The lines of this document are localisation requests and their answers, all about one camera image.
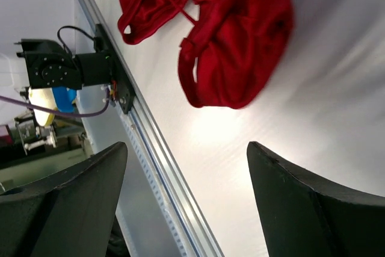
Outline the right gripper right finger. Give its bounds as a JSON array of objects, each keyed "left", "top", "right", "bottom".
[{"left": 247, "top": 141, "right": 384, "bottom": 256}]

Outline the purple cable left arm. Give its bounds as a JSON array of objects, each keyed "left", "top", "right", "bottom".
[{"left": 0, "top": 94, "right": 111, "bottom": 119}]

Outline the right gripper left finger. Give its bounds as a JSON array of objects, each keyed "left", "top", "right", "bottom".
[{"left": 1, "top": 142, "right": 128, "bottom": 256}]

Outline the slotted cable duct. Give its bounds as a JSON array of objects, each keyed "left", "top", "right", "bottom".
[{"left": 117, "top": 113, "right": 195, "bottom": 256}]

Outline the red bra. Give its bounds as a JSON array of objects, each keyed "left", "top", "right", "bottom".
[{"left": 117, "top": 0, "right": 294, "bottom": 109}]

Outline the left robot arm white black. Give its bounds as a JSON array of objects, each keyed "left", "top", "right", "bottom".
[{"left": 16, "top": 23, "right": 136, "bottom": 114}]

